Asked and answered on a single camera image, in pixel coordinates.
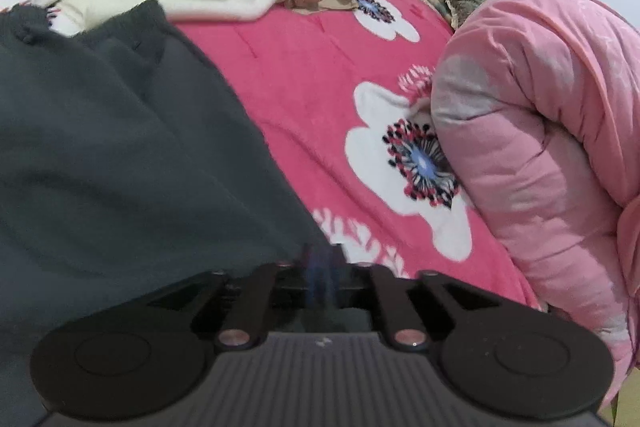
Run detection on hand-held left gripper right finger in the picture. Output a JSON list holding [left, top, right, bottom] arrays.
[[324, 252, 503, 353]]

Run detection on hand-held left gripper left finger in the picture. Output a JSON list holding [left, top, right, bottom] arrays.
[[145, 252, 326, 353]]

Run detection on dark grey pants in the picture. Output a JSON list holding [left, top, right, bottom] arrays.
[[0, 0, 346, 427]]

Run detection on pink floral blanket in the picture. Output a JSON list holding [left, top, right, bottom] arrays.
[[0, 0, 548, 313]]

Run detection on pink quilt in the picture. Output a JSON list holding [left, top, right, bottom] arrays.
[[430, 0, 640, 403]]

